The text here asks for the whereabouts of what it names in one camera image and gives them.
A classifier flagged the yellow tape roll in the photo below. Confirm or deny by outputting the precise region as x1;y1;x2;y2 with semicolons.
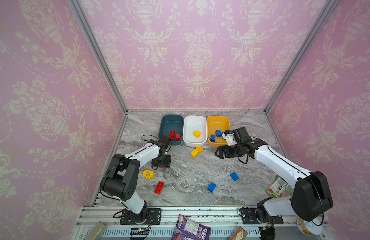
143;170;155;180

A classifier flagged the yellow lego brick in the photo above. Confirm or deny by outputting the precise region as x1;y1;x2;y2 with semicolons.
193;131;201;138
195;147;203;154
190;150;199;159

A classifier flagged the yellow container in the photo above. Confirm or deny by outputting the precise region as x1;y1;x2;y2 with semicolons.
207;116;231;148

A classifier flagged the long red lego brick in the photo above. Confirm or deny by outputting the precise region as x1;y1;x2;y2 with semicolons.
154;181;165;195

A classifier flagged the dark teal container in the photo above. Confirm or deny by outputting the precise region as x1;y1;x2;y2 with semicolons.
159;115;184;146

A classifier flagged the white container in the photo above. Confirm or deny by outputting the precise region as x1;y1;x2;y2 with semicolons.
183;116;207;147

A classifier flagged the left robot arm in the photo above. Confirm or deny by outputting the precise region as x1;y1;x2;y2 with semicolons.
100;135;172;225

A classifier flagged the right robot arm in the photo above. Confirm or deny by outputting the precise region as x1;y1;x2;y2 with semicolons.
213;127;333;226

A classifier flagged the green snack bag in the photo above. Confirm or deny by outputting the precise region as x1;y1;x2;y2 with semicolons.
265;176;293;198

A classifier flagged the purple snack bag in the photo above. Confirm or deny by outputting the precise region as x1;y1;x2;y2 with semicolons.
171;215;211;240

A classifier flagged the brown snack packet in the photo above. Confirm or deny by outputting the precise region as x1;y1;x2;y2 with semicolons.
229;227;248;240

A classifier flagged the tan box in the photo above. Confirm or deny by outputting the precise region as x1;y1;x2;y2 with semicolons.
85;221;108;240

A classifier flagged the white round can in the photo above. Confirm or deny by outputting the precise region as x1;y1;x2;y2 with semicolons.
296;218;323;236

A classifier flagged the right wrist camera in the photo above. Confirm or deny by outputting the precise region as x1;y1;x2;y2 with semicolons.
222;132;237;147

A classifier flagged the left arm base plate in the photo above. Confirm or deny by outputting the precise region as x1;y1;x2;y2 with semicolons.
120;208;162;225

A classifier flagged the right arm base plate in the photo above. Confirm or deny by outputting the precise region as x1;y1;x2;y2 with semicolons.
238;207;284;225

